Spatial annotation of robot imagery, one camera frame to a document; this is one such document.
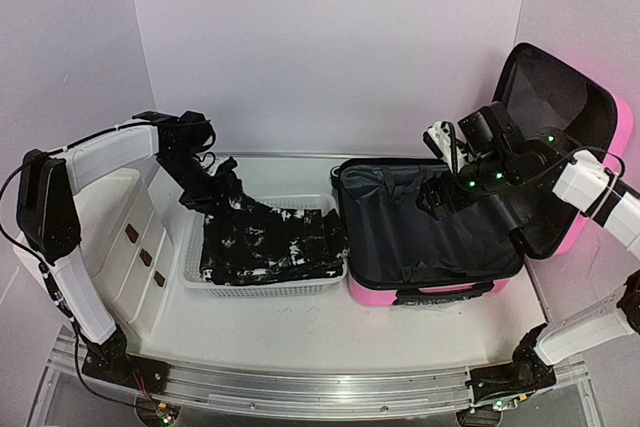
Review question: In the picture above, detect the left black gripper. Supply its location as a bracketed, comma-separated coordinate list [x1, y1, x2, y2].
[157, 149, 233, 221]

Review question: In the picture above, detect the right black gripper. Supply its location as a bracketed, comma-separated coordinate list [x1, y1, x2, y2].
[416, 152, 517, 222]

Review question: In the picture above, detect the white drawer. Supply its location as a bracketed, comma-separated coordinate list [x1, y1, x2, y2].
[104, 211, 163, 301]
[130, 241, 174, 338]
[116, 225, 174, 324]

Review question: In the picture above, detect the white rectangular foam box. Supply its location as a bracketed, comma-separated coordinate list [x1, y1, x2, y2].
[14, 169, 176, 341]

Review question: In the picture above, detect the black white patterned garment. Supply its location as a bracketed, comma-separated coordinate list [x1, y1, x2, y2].
[199, 157, 350, 287]

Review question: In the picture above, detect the pink hard-shell suitcase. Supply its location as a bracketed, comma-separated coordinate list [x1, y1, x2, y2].
[332, 43, 634, 306]

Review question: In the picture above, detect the white perforated plastic basket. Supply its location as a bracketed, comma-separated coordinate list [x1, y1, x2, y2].
[177, 193, 348, 298]

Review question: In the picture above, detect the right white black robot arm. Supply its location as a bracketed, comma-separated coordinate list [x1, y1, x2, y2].
[416, 102, 639, 410]

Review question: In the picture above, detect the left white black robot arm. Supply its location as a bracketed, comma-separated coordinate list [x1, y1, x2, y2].
[9, 111, 227, 346]

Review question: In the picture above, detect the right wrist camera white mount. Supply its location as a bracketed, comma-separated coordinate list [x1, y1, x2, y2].
[423, 121, 470, 173]

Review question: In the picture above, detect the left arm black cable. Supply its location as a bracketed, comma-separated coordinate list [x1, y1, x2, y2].
[0, 156, 51, 268]

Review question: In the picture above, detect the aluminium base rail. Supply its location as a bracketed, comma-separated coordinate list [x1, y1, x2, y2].
[51, 332, 589, 420]

